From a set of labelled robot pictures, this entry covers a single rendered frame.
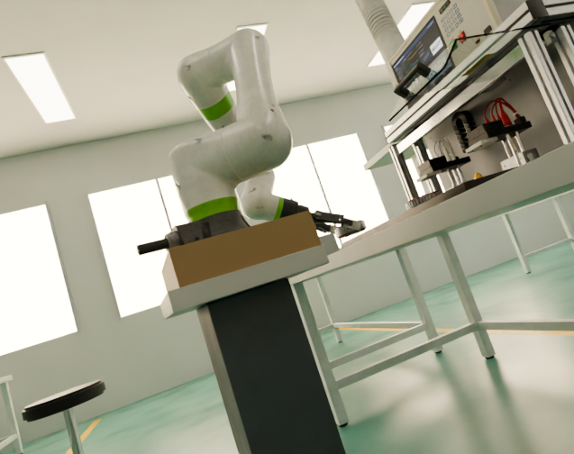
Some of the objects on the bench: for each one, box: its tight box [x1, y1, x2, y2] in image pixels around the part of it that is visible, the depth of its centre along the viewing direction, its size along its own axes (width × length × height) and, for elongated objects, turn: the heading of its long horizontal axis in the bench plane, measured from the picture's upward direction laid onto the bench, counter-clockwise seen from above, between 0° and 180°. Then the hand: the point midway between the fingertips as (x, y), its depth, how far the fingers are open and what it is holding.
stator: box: [405, 191, 442, 211], centre depth 129 cm, size 11×11×4 cm
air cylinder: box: [500, 148, 540, 170], centre depth 110 cm, size 5×8×6 cm
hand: (349, 229), depth 151 cm, fingers closed on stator, 11 cm apart
